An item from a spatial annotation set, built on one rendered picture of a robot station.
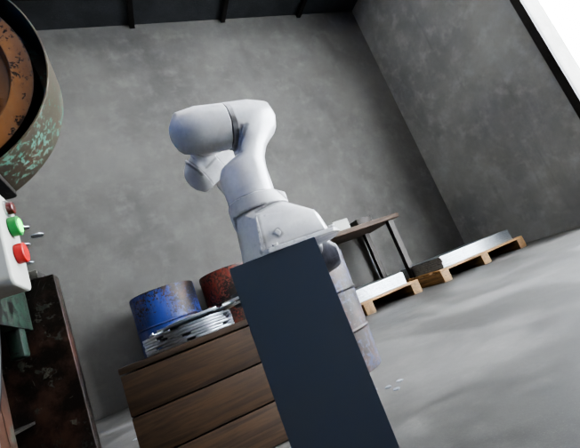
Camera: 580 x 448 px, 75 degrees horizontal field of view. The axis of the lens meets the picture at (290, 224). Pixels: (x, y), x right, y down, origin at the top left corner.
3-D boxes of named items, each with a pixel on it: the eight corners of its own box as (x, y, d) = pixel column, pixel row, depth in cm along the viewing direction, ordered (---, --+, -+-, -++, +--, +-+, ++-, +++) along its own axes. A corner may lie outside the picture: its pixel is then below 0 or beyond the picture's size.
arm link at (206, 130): (218, 115, 107) (152, 124, 100) (249, 95, 85) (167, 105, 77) (227, 153, 109) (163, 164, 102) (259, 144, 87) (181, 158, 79)
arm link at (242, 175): (310, 178, 86) (271, 86, 90) (234, 196, 78) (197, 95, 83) (293, 196, 95) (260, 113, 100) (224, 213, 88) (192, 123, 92)
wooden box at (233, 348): (275, 410, 140) (244, 320, 147) (300, 433, 105) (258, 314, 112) (167, 461, 128) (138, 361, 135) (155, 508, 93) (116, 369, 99)
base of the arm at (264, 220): (334, 240, 93) (312, 189, 95) (343, 224, 74) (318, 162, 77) (248, 272, 91) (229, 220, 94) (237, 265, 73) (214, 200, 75)
